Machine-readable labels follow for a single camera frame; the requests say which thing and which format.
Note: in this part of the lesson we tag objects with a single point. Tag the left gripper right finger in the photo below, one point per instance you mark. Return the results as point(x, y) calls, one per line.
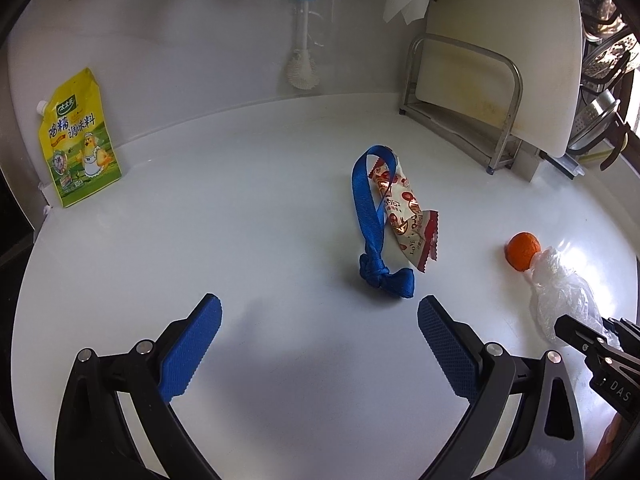
point(545, 438)

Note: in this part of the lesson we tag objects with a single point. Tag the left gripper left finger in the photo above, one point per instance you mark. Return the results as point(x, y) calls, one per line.
point(93, 439)

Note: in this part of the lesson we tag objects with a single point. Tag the clear plastic bag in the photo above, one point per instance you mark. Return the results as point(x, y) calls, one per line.
point(556, 290)

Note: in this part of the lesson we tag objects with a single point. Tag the red white snack wrapper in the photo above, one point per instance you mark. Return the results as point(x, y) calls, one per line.
point(415, 229)

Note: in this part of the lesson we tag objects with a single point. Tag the metal cutting board rack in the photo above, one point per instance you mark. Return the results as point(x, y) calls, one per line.
point(468, 92)

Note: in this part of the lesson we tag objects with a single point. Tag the yellow seasoning pouch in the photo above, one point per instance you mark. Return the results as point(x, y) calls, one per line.
point(74, 140)

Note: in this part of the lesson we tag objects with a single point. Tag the white cutting board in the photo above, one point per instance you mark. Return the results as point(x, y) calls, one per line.
point(543, 38)

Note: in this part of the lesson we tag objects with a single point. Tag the white bottle brush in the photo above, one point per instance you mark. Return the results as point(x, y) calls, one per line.
point(300, 71)

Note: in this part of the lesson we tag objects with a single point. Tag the black wire dish rack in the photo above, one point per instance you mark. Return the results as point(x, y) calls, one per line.
point(606, 125)

